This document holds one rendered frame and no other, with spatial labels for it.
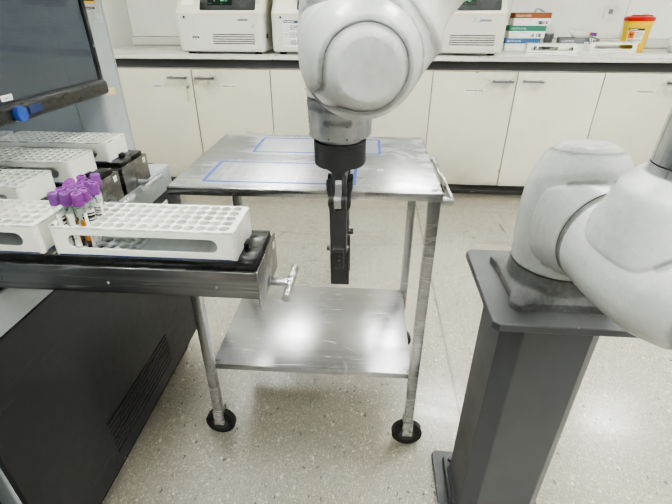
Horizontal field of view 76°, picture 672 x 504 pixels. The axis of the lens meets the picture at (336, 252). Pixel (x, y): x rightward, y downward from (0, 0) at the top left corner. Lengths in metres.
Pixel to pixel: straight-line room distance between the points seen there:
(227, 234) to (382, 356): 0.75
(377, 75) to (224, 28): 2.69
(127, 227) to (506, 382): 0.74
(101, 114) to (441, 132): 2.18
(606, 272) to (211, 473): 1.15
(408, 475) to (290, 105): 2.31
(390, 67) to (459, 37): 2.59
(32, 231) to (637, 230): 0.85
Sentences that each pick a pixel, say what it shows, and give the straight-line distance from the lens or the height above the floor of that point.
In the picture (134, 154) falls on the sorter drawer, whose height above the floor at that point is 0.82.
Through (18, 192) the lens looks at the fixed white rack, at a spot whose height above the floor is 0.85.
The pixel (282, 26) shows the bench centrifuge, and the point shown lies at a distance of 2.97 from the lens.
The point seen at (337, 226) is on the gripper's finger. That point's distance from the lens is 0.63.
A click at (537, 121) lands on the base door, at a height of 0.52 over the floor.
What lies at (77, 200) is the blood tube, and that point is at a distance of 0.76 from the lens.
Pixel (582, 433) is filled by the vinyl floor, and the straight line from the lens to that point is 1.66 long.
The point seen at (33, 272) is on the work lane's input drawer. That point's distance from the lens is 0.85.
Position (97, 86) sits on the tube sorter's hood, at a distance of 1.31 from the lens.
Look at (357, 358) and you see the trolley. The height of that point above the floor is 0.28.
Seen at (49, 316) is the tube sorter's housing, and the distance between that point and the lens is 1.04.
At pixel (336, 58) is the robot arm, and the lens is 0.38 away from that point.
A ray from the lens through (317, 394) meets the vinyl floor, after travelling 1.57.
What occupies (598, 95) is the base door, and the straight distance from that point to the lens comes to 3.26.
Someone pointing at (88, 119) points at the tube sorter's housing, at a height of 0.89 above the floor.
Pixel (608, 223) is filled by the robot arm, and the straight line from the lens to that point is 0.65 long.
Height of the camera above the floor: 1.16
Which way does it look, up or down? 30 degrees down
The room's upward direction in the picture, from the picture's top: straight up
